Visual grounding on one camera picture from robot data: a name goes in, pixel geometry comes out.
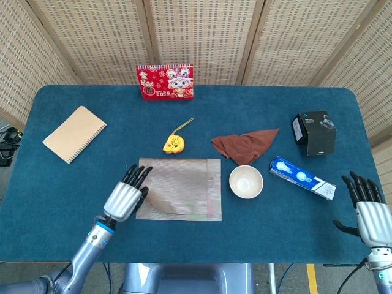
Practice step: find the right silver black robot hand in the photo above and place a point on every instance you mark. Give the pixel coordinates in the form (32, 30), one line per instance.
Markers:
(375, 223)

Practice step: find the blue toothpaste box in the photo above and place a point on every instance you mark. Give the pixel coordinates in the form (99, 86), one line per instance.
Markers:
(301, 177)

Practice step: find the brown cloth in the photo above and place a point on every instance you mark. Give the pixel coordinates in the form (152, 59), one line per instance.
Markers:
(245, 145)

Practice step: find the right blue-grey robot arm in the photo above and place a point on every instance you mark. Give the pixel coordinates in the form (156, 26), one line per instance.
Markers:
(382, 272)

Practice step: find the cream round bowl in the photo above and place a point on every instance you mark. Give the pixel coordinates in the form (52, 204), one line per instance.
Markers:
(246, 182)

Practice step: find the kraft spiral notebook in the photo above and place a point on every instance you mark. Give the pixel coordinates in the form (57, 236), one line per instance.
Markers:
(75, 133)

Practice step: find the red desk calendar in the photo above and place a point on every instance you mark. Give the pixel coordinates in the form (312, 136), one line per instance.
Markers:
(165, 82)

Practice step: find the black cardboard box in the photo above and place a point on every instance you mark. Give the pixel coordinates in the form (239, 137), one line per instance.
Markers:
(320, 136)

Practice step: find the blue felt table cover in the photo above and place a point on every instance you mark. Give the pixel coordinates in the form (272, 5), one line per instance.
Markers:
(76, 190)

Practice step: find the grey woven placemat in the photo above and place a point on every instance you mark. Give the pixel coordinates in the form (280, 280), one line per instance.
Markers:
(190, 183)

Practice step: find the blue-grey robot torso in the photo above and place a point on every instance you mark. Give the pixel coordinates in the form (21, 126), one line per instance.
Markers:
(190, 280)

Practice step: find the white table leg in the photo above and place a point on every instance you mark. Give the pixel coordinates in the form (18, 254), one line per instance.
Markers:
(271, 278)

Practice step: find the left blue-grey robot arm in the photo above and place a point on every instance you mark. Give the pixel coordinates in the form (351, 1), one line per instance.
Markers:
(84, 257)

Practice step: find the yellow tape measure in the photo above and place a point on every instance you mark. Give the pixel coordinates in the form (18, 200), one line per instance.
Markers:
(174, 145)

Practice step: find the woven bamboo folding screen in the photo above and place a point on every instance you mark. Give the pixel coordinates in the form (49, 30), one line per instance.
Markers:
(199, 30)

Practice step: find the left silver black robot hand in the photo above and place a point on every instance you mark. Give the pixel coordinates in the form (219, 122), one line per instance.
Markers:
(121, 200)

